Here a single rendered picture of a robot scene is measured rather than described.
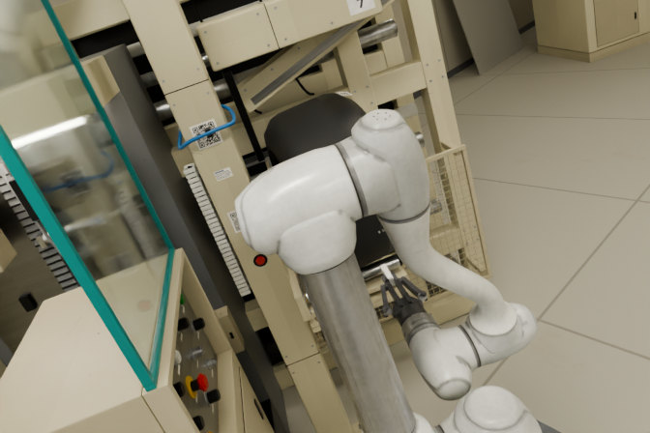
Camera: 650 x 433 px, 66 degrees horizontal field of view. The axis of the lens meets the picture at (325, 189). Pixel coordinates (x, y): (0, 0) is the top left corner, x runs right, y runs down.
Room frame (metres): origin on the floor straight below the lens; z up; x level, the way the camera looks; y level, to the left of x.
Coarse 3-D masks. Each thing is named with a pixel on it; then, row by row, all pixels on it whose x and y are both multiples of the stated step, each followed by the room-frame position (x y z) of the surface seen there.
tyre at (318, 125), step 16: (320, 96) 1.59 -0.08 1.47; (336, 96) 1.54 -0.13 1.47; (288, 112) 1.54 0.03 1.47; (304, 112) 1.49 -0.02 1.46; (320, 112) 1.47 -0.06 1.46; (336, 112) 1.45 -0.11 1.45; (352, 112) 1.44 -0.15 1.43; (272, 128) 1.52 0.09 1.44; (288, 128) 1.44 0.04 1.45; (304, 128) 1.42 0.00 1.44; (320, 128) 1.41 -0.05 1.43; (336, 128) 1.39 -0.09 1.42; (272, 144) 1.48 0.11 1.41; (288, 144) 1.40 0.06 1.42; (304, 144) 1.37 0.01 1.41; (320, 144) 1.36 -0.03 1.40; (272, 160) 1.70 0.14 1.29; (368, 224) 1.27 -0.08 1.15; (368, 240) 1.28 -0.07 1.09; (384, 240) 1.31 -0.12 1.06; (368, 256) 1.32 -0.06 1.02
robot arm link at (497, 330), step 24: (408, 240) 0.76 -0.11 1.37; (408, 264) 0.79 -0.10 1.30; (432, 264) 0.79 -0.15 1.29; (456, 264) 0.83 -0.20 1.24; (456, 288) 0.81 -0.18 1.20; (480, 288) 0.83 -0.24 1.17; (480, 312) 0.87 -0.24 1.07; (504, 312) 0.85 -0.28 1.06; (528, 312) 0.88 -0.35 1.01; (480, 336) 0.85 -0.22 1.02; (504, 336) 0.83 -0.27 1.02; (528, 336) 0.85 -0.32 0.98; (480, 360) 0.84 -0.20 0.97
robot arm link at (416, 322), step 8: (424, 312) 0.99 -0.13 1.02; (408, 320) 0.98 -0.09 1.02; (416, 320) 0.97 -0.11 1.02; (424, 320) 0.96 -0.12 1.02; (432, 320) 0.96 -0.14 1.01; (408, 328) 0.96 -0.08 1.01; (416, 328) 0.94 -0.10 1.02; (440, 328) 0.95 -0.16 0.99; (408, 336) 0.94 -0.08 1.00; (408, 344) 0.94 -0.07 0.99
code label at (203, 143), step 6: (210, 120) 1.44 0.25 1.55; (192, 126) 1.44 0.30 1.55; (198, 126) 1.44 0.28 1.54; (204, 126) 1.44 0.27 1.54; (210, 126) 1.44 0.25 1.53; (216, 126) 1.44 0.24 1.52; (192, 132) 1.44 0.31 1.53; (198, 132) 1.44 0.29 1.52; (216, 132) 1.44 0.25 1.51; (204, 138) 1.44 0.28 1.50; (210, 138) 1.44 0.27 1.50; (216, 138) 1.44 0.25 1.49; (198, 144) 1.44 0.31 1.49; (204, 144) 1.44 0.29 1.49; (210, 144) 1.44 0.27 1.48; (216, 144) 1.44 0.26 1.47
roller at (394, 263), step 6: (384, 258) 1.43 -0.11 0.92; (390, 258) 1.42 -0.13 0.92; (396, 258) 1.41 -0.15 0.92; (372, 264) 1.42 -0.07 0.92; (378, 264) 1.41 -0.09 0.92; (390, 264) 1.40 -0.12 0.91; (396, 264) 1.40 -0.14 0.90; (402, 264) 1.41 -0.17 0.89; (366, 270) 1.40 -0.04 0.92; (372, 270) 1.40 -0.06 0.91; (378, 270) 1.40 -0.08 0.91; (390, 270) 1.40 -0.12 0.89; (366, 276) 1.39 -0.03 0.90; (372, 276) 1.40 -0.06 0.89; (306, 294) 1.38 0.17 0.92
